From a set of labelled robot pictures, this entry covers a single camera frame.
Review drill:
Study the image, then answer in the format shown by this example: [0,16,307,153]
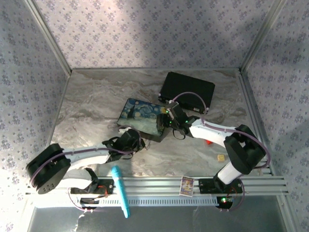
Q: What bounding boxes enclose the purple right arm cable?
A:
[169,91,271,170]

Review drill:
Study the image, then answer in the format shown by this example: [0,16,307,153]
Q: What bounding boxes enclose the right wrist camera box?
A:
[165,101,181,119]

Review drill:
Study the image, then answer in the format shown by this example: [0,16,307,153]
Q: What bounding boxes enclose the blue marker pen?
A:
[110,165,131,219]

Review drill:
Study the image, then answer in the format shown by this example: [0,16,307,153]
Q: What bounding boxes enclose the starry night tin box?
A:
[116,98,171,143]

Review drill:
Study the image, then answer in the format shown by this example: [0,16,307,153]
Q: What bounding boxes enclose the aluminium table edge rail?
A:
[238,68,276,176]

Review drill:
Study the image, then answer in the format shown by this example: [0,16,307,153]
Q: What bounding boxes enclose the trading card in acrylic case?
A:
[179,175,195,197]

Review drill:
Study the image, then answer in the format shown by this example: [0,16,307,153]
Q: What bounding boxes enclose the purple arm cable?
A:
[30,127,136,189]
[169,91,271,170]

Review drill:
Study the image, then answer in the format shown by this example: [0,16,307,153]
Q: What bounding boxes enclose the black ribbed case chrome corners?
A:
[158,72,216,114]

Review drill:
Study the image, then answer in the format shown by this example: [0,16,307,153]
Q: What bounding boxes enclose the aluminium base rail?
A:
[25,175,290,196]

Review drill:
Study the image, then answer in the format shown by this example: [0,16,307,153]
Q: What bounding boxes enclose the grey metal panel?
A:
[26,205,289,232]

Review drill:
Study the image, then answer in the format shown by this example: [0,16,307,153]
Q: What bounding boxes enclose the aluminium frame post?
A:
[239,0,288,71]
[24,0,72,75]

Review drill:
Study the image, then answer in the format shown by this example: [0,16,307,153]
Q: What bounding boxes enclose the white slotted cable duct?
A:
[76,196,234,208]

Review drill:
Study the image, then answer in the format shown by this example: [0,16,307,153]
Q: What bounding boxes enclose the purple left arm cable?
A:
[30,127,136,189]

